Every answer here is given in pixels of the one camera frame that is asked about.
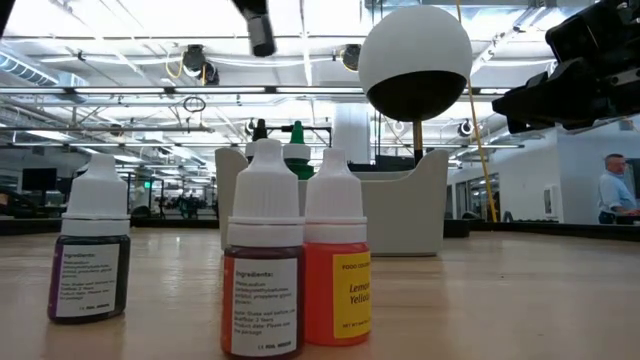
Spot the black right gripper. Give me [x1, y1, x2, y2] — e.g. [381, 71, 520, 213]
[492, 0, 640, 135]

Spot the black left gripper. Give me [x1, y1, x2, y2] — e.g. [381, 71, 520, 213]
[231, 0, 277, 58]

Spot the large green squeeze bottle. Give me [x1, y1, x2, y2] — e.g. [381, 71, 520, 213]
[282, 120, 316, 181]

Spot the white plastic storage bin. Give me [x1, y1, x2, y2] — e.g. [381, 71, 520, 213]
[214, 147, 450, 258]

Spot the small red dropper bottle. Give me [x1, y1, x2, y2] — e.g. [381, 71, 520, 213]
[221, 138, 306, 360]

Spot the small lemon yellow dropper bottle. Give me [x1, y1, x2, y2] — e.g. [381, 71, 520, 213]
[303, 147, 373, 348]

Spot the small purple dropper bottle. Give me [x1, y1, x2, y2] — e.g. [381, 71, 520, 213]
[47, 153, 132, 325]

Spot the person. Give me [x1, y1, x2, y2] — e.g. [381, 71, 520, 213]
[597, 153, 640, 225]

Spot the black overhead rig bar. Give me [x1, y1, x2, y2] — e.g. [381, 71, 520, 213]
[254, 124, 334, 149]

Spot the white building column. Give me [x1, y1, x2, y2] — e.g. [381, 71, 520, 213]
[332, 102, 372, 166]

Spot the white globe table lamp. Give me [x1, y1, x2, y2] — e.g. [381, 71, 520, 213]
[358, 4, 474, 166]

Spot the black monitor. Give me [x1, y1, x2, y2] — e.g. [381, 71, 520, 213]
[20, 167, 59, 192]

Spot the yellow hanging cable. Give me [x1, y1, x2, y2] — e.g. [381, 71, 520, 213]
[453, 0, 499, 224]

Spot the hanging black cable loop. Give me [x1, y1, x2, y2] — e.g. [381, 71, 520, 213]
[182, 95, 207, 116]

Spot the white wall box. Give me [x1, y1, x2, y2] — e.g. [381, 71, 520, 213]
[543, 185, 559, 217]

